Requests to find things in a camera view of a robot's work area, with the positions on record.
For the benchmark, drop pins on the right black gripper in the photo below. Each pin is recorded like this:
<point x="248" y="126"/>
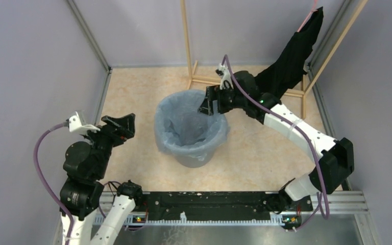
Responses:
<point x="214" y="93"/>

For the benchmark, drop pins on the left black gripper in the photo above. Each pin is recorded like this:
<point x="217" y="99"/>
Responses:
<point x="125" y="125"/>

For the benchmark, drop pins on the light blue trash bag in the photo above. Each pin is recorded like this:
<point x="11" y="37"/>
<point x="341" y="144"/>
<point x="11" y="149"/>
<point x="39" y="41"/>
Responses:
<point x="182" y="128"/>

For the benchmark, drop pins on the grey plastic trash bin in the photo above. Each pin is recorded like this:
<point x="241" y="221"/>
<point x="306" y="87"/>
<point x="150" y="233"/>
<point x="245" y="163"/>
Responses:
<point x="189" y="159"/>

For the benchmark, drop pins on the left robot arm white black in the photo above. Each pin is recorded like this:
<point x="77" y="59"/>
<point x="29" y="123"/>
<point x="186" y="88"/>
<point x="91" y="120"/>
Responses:
<point x="85" y="164"/>

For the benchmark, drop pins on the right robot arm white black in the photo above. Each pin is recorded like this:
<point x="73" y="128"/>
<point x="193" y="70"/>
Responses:
<point x="334" y="159"/>

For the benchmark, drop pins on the black hanging garment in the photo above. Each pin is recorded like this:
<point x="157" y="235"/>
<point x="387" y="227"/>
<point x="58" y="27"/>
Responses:
<point x="288" y="70"/>

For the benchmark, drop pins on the wooden clothes rack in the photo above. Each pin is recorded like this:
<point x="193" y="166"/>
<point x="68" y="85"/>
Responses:
<point x="345" y="18"/>

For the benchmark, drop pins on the pink clothes hanger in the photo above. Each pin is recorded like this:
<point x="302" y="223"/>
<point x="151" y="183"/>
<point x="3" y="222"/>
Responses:
<point x="313" y="9"/>

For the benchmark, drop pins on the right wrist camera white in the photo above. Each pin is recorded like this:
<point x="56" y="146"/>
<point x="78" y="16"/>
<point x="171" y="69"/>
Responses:
<point x="225" y="78"/>

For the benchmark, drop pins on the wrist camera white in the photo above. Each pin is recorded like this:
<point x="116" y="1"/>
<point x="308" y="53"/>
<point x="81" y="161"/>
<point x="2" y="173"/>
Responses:
<point x="225" y="78"/>
<point x="77" y="124"/>

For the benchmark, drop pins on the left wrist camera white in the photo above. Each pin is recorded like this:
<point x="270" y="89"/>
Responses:
<point x="77" y="124"/>

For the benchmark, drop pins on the white slotted cable duct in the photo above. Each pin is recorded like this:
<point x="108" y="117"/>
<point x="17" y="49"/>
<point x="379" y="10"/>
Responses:
<point x="275" y="220"/>

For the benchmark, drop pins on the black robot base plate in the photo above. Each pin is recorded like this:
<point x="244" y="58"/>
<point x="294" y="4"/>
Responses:
<point x="218" y="205"/>

